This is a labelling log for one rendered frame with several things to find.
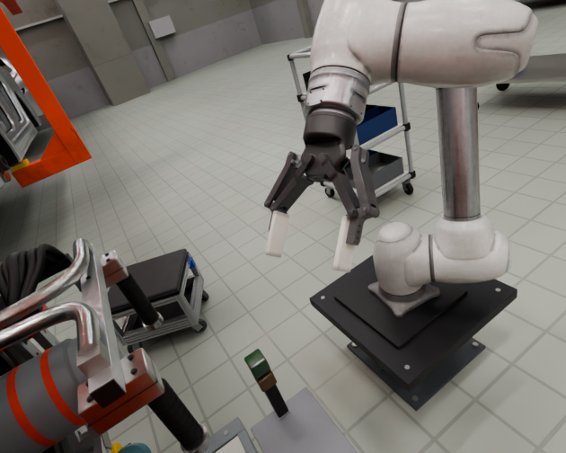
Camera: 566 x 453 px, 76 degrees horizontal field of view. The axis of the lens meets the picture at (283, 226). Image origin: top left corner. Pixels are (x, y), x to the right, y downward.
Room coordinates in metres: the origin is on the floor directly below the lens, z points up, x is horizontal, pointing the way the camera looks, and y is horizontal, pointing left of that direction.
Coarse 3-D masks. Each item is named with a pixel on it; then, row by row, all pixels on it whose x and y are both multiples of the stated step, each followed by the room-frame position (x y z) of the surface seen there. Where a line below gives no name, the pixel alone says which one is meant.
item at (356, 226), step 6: (360, 210) 0.39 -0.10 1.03; (372, 210) 0.37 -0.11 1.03; (360, 216) 0.38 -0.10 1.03; (366, 216) 0.38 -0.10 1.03; (372, 216) 0.38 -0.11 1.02; (354, 222) 0.38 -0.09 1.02; (360, 222) 0.38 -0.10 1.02; (354, 228) 0.38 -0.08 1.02; (360, 228) 0.38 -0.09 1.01; (348, 234) 0.38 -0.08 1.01; (354, 234) 0.37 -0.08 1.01; (360, 234) 0.38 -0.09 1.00; (348, 240) 0.37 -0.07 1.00; (354, 240) 0.37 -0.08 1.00
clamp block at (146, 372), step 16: (144, 352) 0.37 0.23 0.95; (128, 368) 0.34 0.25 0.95; (144, 368) 0.34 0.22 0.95; (128, 384) 0.32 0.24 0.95; (144, 384) 0.33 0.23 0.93; (160, 384) 0.33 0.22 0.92; (80, 400) 0.32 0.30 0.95; (128, 400) 0.32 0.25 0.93; (144, 400) 0.32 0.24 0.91; (80, 416) 0.30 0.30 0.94; (96, 416) 0.30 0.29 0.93; (112, 416) 0.31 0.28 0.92
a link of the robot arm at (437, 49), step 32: (448, 0) 0.50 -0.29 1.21; (480, 0) 0.48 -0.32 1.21; (512, 0) 0.47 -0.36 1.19; (416, 32) 0.49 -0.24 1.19; (448, 32) 0.47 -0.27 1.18; (480, 32) 0.45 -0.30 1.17; (512, 32) 0.44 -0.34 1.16; (416, 64) 0.49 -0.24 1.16; (448, 64) 0.46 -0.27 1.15; (480, 64) 0.45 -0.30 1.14; (512, 64) 0.44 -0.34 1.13
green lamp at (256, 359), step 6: (252, 354) 0.56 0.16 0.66; (258, 354) 0.56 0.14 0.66; (246, 360) 0.55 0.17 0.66; (252, 360) 0.55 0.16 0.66; (258, 360) 0.54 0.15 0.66; (264, 360) 0.54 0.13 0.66; (252, 366) 0.53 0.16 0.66; (258, 366) 0.53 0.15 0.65; (264, 366) 0.54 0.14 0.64; (252, 372) 0.53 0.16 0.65; (258, 372) 0.53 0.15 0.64; (264, 372) 0.53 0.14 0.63
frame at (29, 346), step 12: (0, 300) 0.65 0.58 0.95; (36, 336) 0.65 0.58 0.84; (48, 336) 0.66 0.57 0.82; (12, 348) 0.63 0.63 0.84; (24, 348) 0.64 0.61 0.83; (36, 348) 0.67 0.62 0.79; (48, 348) 0.65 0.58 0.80; (72, 432) 0.54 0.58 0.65; (84, 432) 0.54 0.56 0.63; (96, 432) 0.53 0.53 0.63; (72, 444) 0.52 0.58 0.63; (84, 444) 0.52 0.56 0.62; (96, 444) 0.51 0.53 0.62; (108, 444) 0.52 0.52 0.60
